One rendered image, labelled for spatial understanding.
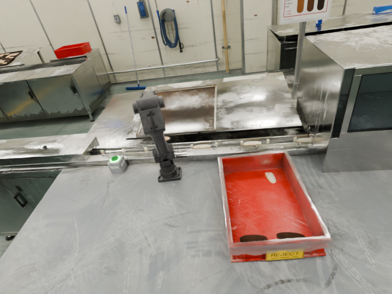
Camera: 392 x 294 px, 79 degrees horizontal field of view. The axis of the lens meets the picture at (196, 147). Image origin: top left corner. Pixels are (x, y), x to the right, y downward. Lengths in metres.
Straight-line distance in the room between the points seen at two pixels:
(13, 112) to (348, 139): 4.64
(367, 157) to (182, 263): 0.89
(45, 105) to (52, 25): 1.96
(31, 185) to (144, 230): 1.05
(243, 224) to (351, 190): 0.48
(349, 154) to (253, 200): 0.46
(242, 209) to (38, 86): 3.77
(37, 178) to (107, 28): 3.94
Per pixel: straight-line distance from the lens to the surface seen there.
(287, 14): 1.99
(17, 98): 4.67
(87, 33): 5.52
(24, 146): 1.88
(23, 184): 1.95
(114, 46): 5.36
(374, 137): 1.20
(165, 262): 0.95
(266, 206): 1.05
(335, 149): 1.17
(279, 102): 1.59
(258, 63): 4.73
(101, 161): 1.48
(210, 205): 1.06
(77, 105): 4.13
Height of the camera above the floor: 1.63
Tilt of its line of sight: 35 degrees down
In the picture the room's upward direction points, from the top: 10 degrees counter-clockwise
